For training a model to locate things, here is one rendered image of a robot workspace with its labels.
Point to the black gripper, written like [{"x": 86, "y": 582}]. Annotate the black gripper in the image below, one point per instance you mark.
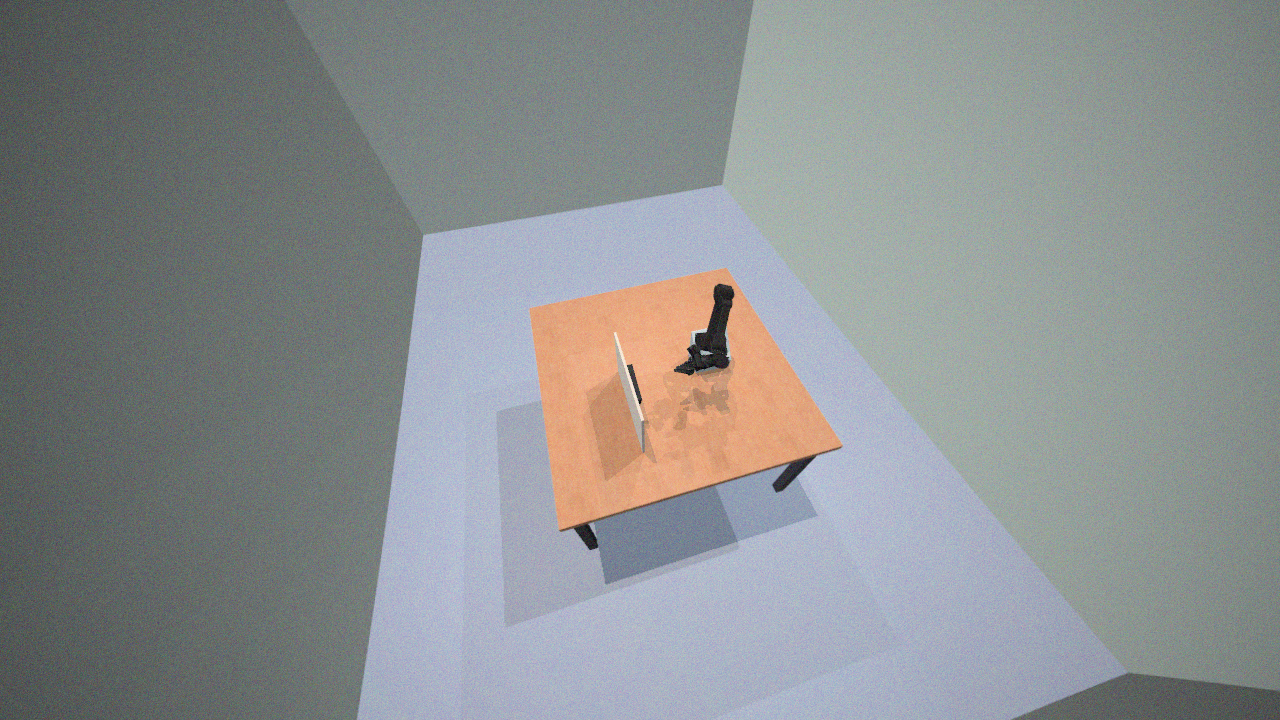
[{"x": 692, "y": 365}]

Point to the black picture frame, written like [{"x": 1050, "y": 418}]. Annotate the black picture frame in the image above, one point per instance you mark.
[{"x": 634, "y": 381}]

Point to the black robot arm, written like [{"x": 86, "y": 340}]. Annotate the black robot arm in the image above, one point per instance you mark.
[{"x": 714, "y": 339}]

